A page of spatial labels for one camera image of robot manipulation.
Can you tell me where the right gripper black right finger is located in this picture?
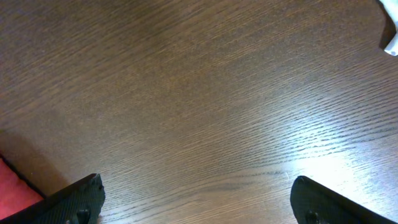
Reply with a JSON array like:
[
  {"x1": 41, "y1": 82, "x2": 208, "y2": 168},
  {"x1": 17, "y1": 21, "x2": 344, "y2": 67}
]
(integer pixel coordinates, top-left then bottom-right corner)
[{"x1": 290, "y1": 175, "x2": 397, "y2": 224}]

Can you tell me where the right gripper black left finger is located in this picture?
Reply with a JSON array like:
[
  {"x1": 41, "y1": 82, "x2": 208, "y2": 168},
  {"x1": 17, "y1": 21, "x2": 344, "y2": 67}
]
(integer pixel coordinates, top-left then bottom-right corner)
[{"x1": 1, "y1": 174, "x2": 105, "y2": 224}]

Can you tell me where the red soccer t-shirt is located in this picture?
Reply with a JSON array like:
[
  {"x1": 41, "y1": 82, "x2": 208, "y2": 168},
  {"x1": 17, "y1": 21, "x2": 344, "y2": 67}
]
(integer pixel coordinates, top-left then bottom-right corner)
[{"x1": 0, "y1": 158, "x2": 43, "y2": 219}]

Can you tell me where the white crumpled garment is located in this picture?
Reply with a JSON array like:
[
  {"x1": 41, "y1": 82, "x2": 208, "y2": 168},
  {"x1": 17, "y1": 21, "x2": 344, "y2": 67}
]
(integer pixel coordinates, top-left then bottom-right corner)
[{"x1": 377, "y1": 0, "x2": 397, "y2": 57}]

